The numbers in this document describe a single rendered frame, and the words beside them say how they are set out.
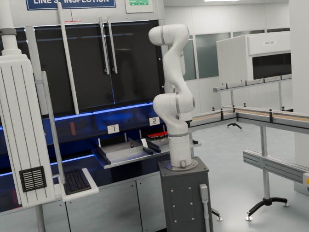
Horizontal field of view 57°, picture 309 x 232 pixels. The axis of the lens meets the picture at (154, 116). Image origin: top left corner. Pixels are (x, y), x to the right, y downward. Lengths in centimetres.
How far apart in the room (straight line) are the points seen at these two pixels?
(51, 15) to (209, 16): 637
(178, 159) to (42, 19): 129
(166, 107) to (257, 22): 771
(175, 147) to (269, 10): 816
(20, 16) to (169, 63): 106
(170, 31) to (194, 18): 629
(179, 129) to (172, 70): 33
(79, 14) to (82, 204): 137
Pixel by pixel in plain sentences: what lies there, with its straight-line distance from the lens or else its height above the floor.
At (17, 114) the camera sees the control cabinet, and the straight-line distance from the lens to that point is 154.
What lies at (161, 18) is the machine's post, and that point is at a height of 181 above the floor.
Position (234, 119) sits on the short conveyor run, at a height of 87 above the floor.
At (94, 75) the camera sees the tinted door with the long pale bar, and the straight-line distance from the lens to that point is 212.
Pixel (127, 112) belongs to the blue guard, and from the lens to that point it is 218.
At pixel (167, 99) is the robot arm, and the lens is 153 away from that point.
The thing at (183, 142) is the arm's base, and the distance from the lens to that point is 157.
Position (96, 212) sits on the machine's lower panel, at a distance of 232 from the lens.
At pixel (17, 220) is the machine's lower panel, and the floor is 52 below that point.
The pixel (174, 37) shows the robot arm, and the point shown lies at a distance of 160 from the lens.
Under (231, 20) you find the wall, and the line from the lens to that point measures 854.
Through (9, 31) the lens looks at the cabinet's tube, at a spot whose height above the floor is 172.
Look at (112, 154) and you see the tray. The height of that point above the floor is 90.
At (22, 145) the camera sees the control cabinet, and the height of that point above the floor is 113.
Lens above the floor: 142
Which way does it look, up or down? 9 degrees down
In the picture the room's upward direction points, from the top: 7 degrees counter-clockwise
